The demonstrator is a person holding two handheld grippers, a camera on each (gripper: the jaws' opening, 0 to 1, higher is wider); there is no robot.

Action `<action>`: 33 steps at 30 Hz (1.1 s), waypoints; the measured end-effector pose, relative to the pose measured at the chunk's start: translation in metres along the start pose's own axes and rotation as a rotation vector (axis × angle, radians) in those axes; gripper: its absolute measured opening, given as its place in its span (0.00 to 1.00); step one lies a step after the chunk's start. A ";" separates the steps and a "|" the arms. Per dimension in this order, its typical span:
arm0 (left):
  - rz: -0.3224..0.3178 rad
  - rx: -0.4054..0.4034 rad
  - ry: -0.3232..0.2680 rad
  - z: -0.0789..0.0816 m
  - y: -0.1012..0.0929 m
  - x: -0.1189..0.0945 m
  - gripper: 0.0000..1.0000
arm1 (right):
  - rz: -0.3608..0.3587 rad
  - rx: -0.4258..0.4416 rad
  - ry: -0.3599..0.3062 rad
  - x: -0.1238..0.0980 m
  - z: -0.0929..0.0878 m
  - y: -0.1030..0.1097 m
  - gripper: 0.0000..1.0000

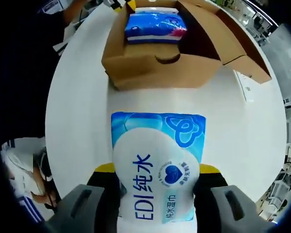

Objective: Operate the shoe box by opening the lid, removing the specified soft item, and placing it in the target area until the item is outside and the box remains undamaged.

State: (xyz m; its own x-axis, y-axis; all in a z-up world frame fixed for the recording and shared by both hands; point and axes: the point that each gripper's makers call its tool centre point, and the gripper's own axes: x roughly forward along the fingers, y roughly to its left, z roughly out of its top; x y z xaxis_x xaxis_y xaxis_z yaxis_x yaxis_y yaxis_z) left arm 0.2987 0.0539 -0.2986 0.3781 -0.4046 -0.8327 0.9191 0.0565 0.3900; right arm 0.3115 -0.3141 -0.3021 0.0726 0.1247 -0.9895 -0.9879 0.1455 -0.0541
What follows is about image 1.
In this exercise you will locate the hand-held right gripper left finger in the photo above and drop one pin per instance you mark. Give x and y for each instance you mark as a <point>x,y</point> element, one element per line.
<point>87,208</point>

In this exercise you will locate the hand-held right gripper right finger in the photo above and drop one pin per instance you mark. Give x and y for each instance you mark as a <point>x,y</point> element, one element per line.
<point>215,208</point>

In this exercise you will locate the blue soft tissue pack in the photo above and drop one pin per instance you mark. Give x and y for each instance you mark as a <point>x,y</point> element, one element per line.
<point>155,24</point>

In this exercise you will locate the brown cardboard shoe box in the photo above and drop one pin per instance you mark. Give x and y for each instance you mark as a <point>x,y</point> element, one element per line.
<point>160,72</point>

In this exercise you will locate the white blue wet wipes pack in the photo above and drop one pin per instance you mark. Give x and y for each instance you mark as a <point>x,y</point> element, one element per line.
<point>155,145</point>

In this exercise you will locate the person's white shoe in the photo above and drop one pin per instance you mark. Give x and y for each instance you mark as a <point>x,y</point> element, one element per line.
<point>17,165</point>

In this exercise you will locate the white paper sheet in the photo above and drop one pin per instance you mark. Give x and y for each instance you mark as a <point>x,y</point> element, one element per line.
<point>245,89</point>

